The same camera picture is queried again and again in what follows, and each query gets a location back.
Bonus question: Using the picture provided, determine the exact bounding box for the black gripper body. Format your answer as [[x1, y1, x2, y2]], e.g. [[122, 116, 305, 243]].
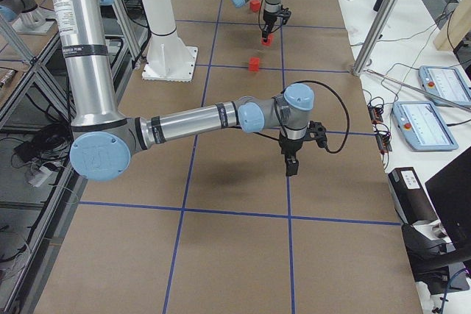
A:
[[263, 12, 278, 28], [278, 133, 304, 161]]

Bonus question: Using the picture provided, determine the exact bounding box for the red cube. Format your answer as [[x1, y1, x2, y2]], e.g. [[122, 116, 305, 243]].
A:
[[249, 0, 261, 13], [261, 34, 274, 46]]

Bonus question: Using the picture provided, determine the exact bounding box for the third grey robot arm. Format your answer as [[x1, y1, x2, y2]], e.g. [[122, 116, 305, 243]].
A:
[[1, 0, 55, 35]]

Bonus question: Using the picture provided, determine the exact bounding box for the small circuit board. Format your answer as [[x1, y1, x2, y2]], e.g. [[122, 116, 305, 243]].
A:
[[367, 104, 383, 124]]

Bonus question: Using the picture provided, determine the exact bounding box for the black box with label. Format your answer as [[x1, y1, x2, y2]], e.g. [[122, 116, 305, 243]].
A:
[[388, 167, 438, 225]]

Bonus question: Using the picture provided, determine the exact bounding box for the near blue teach pendant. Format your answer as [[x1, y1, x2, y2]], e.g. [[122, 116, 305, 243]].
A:
[[392, 101, 458, 151]]

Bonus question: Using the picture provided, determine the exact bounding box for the blue teach pendant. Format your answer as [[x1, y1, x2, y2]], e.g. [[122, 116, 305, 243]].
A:
[[419, 65, 470, 107], [392, 101, 458, 151]]

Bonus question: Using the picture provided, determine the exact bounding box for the far blue teach pendant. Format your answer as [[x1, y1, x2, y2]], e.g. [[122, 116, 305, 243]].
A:
[[419, 65, 470, 107]]

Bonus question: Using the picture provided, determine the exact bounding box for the black monitor stand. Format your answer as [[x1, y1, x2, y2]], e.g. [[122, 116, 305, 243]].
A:
[[401, 224, 470, 295]]

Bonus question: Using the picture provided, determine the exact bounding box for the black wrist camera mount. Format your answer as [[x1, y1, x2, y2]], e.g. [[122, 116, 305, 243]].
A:
[[305, 121, 327, 149], [277, 7, 291, 26]]

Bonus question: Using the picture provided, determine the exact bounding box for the white pedestal column base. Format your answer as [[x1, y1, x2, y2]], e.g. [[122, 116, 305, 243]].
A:
[[142, 0, 198, 82]]

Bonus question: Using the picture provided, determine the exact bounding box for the aluminium frame post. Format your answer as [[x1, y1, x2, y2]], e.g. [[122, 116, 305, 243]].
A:
[[351, 0, 398, 76]]

